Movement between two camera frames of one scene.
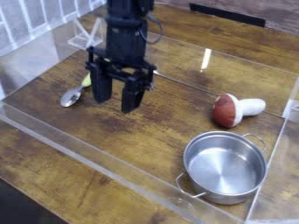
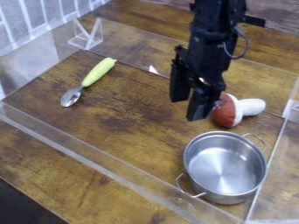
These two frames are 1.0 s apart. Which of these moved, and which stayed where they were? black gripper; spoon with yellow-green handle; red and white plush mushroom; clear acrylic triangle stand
Moved: black gripper
Stayed: red and white plush mushroom; spoon with yellow-green handle; clear acrylic triangle stand
